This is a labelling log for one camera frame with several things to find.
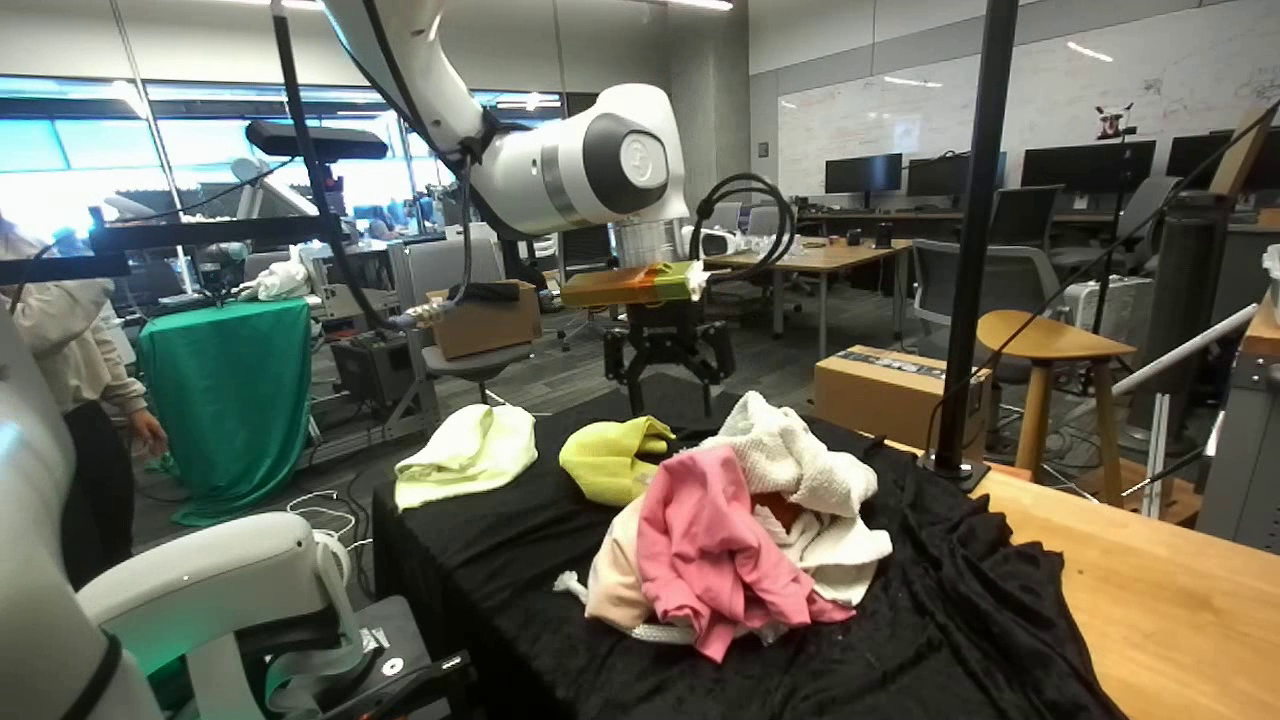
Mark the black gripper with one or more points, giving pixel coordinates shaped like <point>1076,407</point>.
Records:
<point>660,338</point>

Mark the pale yellow cloth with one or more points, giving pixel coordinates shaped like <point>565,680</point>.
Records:
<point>474,451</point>

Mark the bright pink cloth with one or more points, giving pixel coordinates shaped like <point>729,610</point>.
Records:
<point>713,478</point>

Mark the white cloth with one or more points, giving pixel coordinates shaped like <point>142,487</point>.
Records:
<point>784,456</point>

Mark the pale peach cloth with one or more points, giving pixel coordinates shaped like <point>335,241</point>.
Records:
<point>616,573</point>

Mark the white towel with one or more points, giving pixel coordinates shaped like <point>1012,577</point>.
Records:
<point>837,552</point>

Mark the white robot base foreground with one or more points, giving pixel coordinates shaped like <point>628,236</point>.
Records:
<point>259,610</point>

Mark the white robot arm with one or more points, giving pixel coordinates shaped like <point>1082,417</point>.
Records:
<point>616,162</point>

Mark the yellow green cloth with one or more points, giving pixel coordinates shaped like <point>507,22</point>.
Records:
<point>613,456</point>

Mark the wooden office table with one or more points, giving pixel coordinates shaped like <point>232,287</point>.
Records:
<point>830,256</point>

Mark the cardboard box on chair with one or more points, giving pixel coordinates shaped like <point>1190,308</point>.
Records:
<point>486,319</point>

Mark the cardboard box on floor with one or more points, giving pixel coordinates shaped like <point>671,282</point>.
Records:
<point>882,392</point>

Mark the grey office chair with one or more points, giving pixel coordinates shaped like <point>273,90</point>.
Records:
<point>424,272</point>

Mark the black vertical pole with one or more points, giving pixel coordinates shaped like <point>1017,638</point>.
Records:
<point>968,265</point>

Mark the black table cloth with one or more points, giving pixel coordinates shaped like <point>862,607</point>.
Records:
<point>958,624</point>

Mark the round wooden stool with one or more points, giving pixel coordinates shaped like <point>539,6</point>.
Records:
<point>1045,347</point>

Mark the green draped cloth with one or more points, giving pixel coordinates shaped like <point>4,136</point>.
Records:
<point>232,392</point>

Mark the person in beige sweater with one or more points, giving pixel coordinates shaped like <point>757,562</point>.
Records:
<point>68,329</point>

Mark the white rope tube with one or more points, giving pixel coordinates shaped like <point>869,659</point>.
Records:
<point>574,587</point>

